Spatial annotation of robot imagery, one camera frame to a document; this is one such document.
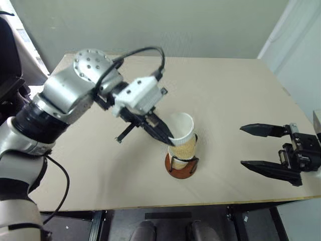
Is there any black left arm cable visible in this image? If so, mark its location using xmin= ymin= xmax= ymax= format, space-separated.
xmin=41 ymin=153 xmax=70 ymax=226

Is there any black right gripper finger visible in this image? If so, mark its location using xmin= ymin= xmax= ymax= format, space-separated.
xmin=240 ymin=160 xmax=302 ymax=187
xmin=239 ymin=123 xmax=286 ymax=139

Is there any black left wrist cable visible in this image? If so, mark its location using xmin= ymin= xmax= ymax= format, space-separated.
xmin=94 ymin=46 xmax=166 ymax=96

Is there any beige curtain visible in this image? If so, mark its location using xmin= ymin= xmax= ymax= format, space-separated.
xmin=11 ymin=24 xmax=50 ymax=86

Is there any wire cup holder brown base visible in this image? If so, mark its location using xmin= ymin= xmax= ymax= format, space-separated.
xmin=164 ymin=134 xmax=201 ymax=179

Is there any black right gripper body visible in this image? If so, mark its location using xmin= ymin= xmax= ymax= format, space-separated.
xmin=278 ymin=123 xmax=321 ymax=174

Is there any white paper cup tan sleeve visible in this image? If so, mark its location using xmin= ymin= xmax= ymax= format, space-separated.
xmin=172 ymin=158 xmax=189 ymax=172
xmin=167 ymin=112 xmax=196 ymax=162

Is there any black metal table frame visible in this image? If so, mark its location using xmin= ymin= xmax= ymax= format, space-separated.
xmin=37 ymin=199 xmax=289 ymax=241

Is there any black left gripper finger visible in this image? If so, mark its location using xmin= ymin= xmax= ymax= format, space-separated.
xmin=143 ymin=125 xmax=176 ymax=147
xmin=151 ymin=114 xmax=174 ymax=139

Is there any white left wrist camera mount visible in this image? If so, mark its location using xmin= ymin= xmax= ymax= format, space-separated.
xmin=111 ymin=76 xmax=162 ymax=118

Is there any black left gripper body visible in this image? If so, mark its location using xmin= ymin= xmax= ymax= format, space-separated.
xmin=115 ymin=106 xmax=163 ymax=145

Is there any black office chair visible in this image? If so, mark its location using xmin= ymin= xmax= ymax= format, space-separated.
xmin=0 ymin=10 xmax=34 ymax=118

